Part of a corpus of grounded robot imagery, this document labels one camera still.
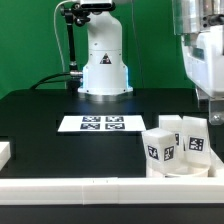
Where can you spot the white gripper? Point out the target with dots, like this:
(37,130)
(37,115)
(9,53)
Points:
(203,56)

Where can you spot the white round stool seat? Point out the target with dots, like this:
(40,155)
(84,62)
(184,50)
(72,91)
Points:
(186,170)

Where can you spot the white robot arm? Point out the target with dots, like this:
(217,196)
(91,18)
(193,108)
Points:
(199,23)

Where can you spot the white marker sheet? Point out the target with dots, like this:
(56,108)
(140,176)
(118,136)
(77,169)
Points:
(102,123)

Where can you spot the white block at left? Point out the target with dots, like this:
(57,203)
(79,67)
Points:
(5,153)

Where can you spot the white right rail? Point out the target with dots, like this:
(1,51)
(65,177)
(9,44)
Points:
(217,166)

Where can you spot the white rail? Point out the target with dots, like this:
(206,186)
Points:
(217,166)
(85,191)

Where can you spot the white front rail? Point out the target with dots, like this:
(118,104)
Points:
(85,191)

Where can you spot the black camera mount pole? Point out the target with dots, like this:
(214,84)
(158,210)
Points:
(74,15)

